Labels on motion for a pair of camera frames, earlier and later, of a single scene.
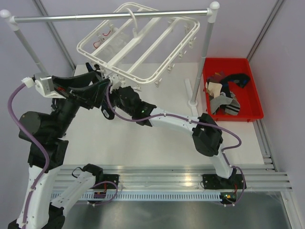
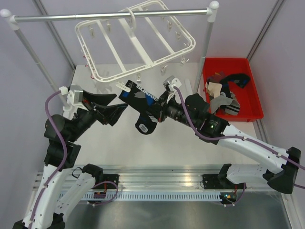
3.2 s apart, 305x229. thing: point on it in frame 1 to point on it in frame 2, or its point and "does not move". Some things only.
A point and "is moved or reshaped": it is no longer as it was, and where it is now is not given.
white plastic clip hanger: (138, 45) is moved or reshaped
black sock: (241, 79) does not move
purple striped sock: (218, 77) does not move
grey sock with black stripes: (232, 107) does not move
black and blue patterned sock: (106, 111) is moved or reshaped
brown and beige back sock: (214, 88) does not move
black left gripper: (89, 95) to (106, 113)
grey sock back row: (233, 108) does not move
